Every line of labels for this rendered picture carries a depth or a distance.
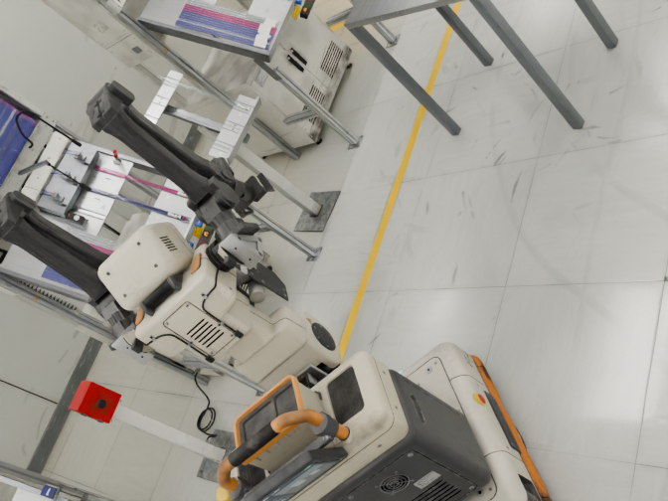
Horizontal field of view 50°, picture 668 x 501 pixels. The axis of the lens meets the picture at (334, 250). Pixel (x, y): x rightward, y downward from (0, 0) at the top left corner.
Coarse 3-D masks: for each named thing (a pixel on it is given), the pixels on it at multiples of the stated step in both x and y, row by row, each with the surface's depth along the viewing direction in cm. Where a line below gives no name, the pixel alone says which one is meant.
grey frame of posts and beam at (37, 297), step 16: (0, 96) 320; (48, 128) 327; (64, 128) 336; (32, 160) 321; (16, 176) 316; (0, 192) 311; (160, 192) 368; (256, 208) 347; (272, 224) 353; (288, 240) 361; (16, 288) 316; (48, 304) 325; (80, 320) 334; (112, 336) 345; (192, 352) 317; (176, 368) 367; (224, 368) 328; (208, 384) 379; (256, 384) 341
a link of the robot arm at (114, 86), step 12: (108, 84) 181; (120, 84) 183; (120, 96) 181; (132, 96) 184; (132, 108) 186; (144, 120) 188; (156, 132) 189; (168, 144) 192; (180, 144) 196; (180, 156) 194; (192, 156) 197; (192, 168) 197; (204, 168) 198; (216, 168) 203; (228, 180) 204
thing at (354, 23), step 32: (384, 0) 284; (416, 0) 266; (448, 0) 253; (480, 0) 246; (576, 0) 284; (352, 32) 300; (512, 32) 258; (608, 32) 295; (384, 64) 312; (416, 96) 325; (448, 128) 339; (576, 128) 290
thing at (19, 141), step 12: (0, 108) 311; (12, 108) 314; (0, 120) 311; (12, 120) 314; (24, 120) 317; (0, 132) 310; (12, 132) 313; (24, 132) 317; (0, 144) 310; (12, 144) 313; (24, 144) 317; (0, 156) 309; (12, 156) 313; (0, 168) 309; (0, 180) 309
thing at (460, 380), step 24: (432, 360) 243; (456, 360) 239; (480, 360) 255; (432, 384) 238; (456, 384) 232; (480, 384) 237; (456, 408) 227; (480, 408) 223; (480, 432) 216; (504, 432) 222; (504, 456) 210; (528, 456) 223; (504, 480) 203; (528, 480) 211
